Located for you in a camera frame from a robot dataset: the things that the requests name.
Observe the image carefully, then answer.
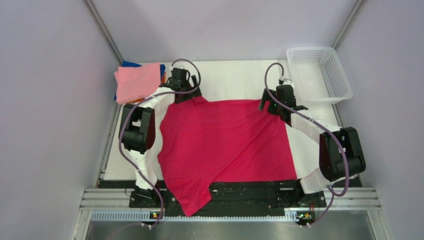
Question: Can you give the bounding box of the aluminium rail frame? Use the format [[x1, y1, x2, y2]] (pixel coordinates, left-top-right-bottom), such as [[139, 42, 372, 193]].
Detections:
[[79, 187, 381, 223]]

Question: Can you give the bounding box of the blue folded t shirt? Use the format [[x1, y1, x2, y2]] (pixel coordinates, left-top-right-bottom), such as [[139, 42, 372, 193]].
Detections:
[[113, 60, 167, 101]]

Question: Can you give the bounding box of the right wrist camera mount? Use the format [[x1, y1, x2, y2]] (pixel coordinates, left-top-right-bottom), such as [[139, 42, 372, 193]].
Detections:
[[278, 76, 294, 88]]

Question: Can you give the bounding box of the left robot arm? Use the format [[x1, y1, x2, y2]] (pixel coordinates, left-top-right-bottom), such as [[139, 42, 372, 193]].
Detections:
[[118, 67, 202, 208]]

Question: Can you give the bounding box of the pink folded t shirt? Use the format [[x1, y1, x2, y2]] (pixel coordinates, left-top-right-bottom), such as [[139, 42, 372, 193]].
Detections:
[[114, 62, 162, 105]]

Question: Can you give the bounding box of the white plastic basket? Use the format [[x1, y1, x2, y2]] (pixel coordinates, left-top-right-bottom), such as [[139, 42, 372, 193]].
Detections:
[[286, 46, 354, 105]]

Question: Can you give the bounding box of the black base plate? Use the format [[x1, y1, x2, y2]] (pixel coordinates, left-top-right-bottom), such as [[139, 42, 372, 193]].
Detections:
[[127, 180, 327, 217]]

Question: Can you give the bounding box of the magenta t shirt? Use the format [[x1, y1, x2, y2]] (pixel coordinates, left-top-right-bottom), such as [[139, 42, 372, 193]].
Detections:
[[158, 97, 298, 217]]

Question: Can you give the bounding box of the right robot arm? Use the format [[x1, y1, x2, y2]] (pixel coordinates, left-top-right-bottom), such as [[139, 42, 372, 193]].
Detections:
[[259, 83, 366, 207]]

